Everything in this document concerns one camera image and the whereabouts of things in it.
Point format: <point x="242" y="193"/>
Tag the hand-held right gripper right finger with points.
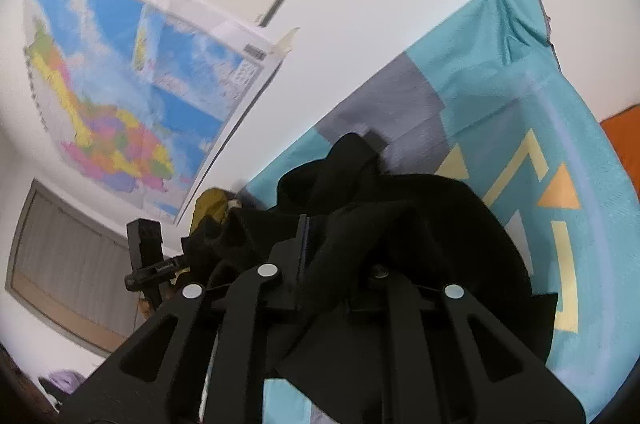
<point x="400" y="304"/>

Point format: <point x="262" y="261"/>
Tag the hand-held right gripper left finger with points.
<point x="285" y="264"/>

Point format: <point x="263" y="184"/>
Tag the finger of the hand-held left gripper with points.
<point x="170" y="268"/>

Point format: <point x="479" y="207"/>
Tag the tan garment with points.
<point x="212" y="204"/>

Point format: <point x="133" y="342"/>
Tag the black garment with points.
<point x="400" y="224"/>

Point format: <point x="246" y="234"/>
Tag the window with grey blind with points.
<point x="65" y="264"/>

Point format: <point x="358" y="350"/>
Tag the purple cloth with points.
<point x="65" y="381"/>

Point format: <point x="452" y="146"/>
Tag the masking tape strip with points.
<point x="286" y="41"/>

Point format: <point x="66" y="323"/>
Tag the teal patterned blanket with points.
<point x="500" y="104"/>

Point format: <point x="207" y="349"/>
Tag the orange cloth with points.
<point x="625" y="144"/>

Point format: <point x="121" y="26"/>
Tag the colourful wall map poster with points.
<point x="125" y="79"/>

